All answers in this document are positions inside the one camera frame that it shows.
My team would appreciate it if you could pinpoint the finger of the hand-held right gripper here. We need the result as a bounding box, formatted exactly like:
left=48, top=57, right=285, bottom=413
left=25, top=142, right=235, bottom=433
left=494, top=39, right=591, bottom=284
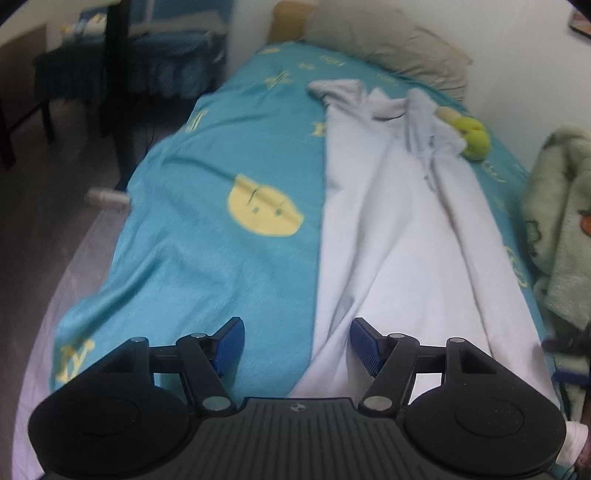
left=541, top=336, right=591, bottom=385

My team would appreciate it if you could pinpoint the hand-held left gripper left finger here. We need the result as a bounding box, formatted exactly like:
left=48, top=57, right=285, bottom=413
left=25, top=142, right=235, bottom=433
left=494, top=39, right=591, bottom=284
left=92, top=317, right=245, bottom=412

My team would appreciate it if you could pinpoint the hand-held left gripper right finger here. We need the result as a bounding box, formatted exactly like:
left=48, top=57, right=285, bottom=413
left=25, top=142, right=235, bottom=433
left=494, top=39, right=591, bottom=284
left=350, top=318, right=504, bottom=414

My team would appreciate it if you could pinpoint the light grey t-shirt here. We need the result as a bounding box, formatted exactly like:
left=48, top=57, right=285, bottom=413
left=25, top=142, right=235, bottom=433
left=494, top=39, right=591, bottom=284
left=288, top=79, right=555, bottom=400

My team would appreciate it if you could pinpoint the green fleece blanket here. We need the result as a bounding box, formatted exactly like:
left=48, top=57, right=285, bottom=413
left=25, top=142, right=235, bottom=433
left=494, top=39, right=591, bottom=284
left=522, top=124, right=591, bottom=416

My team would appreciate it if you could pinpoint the white power strip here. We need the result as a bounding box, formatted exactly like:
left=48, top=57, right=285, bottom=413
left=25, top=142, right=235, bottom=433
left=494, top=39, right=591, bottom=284
left=88, top=187, right=132, bottom=209

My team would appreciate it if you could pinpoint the teal patterned bed sheet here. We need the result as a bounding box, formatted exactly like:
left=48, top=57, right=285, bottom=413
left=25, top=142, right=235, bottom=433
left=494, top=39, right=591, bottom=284
left=53, top=41, right=555, bottom=398

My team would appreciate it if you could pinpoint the green yellow plush toy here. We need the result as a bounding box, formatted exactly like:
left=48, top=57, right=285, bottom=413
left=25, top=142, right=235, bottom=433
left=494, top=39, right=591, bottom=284
left=434, top=106, right=491, bottom=161

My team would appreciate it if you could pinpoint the white desk with black legs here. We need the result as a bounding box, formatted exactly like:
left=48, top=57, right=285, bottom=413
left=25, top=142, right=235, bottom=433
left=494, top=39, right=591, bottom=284
left=0, top=0, right=139, bottom=192

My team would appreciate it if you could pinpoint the blue covered chair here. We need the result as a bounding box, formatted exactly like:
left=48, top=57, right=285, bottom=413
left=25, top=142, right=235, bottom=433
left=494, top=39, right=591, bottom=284
left=34, top=0, right=232, bottom=144

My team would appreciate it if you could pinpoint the grey pillow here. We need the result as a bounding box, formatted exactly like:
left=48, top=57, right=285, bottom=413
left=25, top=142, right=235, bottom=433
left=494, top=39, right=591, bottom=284
left=305, top=0, right=474, bottom=100

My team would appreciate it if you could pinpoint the yellow headboard cushion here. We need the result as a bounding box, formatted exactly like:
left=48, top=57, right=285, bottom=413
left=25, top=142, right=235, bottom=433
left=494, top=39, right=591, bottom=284
left=268, top=0, right=317, bottom=44

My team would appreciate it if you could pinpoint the leaf wall picture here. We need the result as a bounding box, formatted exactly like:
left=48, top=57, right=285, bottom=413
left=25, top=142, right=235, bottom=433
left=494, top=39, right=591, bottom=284
left=568, top=7, right=591, bottom=37

